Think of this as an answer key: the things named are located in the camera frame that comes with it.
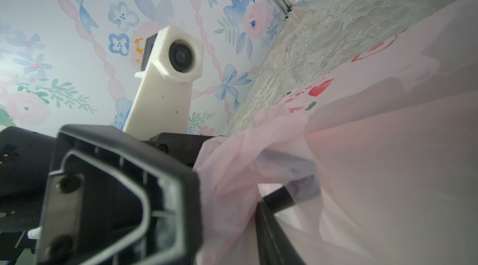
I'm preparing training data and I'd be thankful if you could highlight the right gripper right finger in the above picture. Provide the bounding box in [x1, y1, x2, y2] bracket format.
[255, 202, 305, 265]

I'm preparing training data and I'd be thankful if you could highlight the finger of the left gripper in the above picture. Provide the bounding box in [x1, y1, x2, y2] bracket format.
[261, 175, 321, 214]

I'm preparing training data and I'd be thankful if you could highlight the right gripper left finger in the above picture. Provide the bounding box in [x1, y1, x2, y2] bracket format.
[36, 124, 202, 265]

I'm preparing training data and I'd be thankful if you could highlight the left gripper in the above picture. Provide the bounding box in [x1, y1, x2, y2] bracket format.
[147, 133, 213, 166]

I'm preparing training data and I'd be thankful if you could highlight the pink plastic bag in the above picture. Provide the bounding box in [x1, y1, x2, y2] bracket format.
[194, 0, 478, 265]

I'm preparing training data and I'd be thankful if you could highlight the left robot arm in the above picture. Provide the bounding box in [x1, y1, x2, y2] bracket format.
[1, 124, 211, 265]

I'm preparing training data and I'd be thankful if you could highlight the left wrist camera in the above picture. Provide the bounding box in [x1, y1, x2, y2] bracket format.
[122, 26, 204, 141]

